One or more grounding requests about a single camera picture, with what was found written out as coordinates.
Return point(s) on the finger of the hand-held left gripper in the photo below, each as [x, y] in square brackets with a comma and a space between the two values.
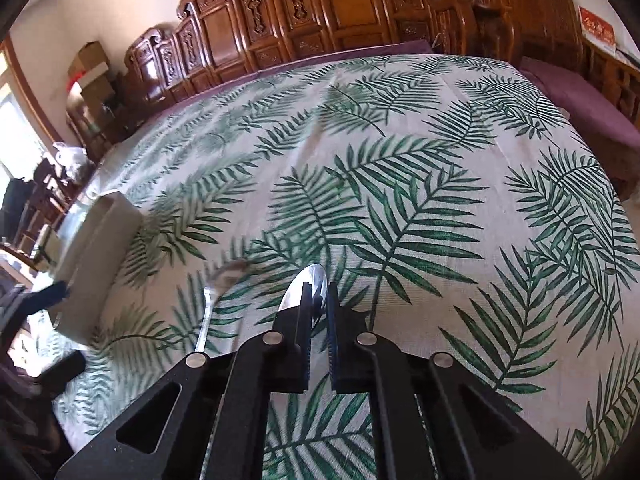
[50, 296]
[65, 367]

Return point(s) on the white plastic bag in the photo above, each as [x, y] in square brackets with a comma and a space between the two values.
[72, 160]

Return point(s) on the red card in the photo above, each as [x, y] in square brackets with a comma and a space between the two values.
[597, 30]

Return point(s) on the grey rectangular tray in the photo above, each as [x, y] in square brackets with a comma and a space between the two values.
[100, 250]

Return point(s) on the wooden cabinet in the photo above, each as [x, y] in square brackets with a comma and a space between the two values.
[97, 125]

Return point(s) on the wooden armchair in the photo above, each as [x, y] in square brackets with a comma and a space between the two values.
[452, 27]

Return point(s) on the short carved wooden bench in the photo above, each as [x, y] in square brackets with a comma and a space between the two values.
[545, 5]

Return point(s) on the long carved wooden bench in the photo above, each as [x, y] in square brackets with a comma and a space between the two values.
[300, 10]

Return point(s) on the stack of cardboard boxes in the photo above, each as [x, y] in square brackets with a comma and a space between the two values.
[92, 75]

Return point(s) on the person's left forearm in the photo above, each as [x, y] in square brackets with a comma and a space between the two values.
[25, 410]

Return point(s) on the metal fork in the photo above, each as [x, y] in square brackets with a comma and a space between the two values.
[207, 310]

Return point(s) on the metal spoon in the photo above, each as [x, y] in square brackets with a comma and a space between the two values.
[314, 277]

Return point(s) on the short purple seat cushion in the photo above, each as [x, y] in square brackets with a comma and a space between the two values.
[575, 95]

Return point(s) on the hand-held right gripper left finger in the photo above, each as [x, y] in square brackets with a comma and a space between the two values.
[302, 345]

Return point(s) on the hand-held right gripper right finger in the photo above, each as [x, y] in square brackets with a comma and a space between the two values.
[340, 355]

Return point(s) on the leaf print tablecloth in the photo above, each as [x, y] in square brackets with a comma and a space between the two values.
[400, 135]

